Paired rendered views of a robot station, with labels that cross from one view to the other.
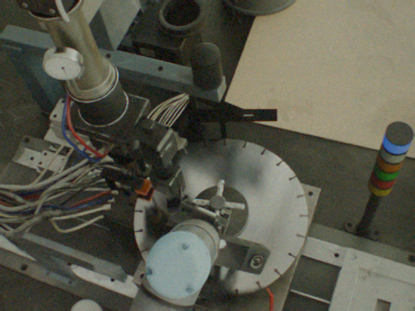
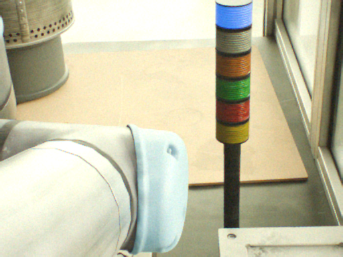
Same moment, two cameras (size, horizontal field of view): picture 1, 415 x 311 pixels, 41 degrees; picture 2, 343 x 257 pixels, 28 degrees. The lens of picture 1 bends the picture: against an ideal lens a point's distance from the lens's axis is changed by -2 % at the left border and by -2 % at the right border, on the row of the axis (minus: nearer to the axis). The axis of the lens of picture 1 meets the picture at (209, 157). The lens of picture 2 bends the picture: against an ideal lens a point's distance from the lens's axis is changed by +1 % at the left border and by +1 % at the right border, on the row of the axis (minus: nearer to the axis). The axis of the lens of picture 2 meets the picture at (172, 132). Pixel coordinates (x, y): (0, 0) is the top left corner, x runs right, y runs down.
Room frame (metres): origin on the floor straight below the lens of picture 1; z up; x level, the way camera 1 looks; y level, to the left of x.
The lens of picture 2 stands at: (-0.22, 0.15, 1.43)
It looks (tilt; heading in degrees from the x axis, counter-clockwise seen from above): 30 degrees down; 331
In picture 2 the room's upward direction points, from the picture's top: 2 degrees counter-clockwise
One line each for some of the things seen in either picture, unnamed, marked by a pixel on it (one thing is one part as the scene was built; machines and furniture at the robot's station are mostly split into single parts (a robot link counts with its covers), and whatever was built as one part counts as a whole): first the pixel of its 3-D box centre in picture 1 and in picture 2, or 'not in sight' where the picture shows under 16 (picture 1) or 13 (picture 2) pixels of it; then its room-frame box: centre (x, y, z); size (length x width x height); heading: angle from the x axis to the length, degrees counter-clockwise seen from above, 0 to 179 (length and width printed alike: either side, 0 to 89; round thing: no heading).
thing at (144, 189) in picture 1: (128, 185); not in sight; (0.54, 0.17, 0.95); 0.10 x 0.03 x 0.07; 59
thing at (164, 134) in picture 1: (159, 158); not in sight; (0.45, 0.08, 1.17); 0.06 x 0.05 x 0.20; 50
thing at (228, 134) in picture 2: (381, 182); (232, 126); (0.42, -0.30, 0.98); 0.05 x 0.04 x 0.03; 149
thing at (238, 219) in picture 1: (219, 211); not in sight; (0.44, 0.00, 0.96); 0.11 x 0.11 x 0.03
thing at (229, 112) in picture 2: (384, 174); (232, 105); (0.42, -0.30, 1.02); 0.05 x 0.04 x 0.03; 149
